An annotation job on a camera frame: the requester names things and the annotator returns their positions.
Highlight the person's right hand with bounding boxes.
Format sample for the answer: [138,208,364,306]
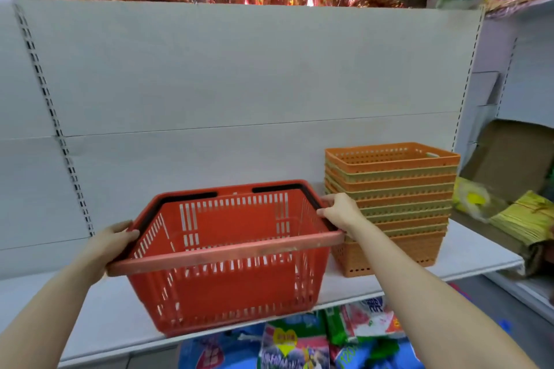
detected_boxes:
[316,193,369,238]

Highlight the person's left hand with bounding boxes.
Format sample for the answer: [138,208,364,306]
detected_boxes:
[82,220,141,283]

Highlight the stack of orange green baskets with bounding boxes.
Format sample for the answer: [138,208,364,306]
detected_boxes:
[324,142,461,278]

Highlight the red shopping basket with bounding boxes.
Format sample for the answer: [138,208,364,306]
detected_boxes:
[107,179,346,338]

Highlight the white metal store shelves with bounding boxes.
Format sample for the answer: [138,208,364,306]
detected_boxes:
[0,0,527,369]

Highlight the person's right forearm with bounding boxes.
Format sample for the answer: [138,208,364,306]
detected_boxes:
[346,219,540,369]

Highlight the person's left forearm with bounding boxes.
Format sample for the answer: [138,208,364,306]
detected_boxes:
[0,260,109,369]

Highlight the yellow white plastic bag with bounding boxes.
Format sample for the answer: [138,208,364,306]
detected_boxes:
[452,177,507,223]

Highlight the pile of colourful detergent bags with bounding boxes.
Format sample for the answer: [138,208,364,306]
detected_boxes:
[177,295,427,369]

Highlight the brown cardboard box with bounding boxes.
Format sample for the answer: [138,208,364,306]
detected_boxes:
[450,118,554,278]

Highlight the stack of yellow paper sheets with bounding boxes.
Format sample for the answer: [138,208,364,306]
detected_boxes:
[489,190,554,246]

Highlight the white pegboard shelving unit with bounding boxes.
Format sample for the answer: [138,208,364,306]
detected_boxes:
[454,0,554,326]

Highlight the white flower pot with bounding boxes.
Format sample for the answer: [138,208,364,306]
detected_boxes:
[426,0,485,10]

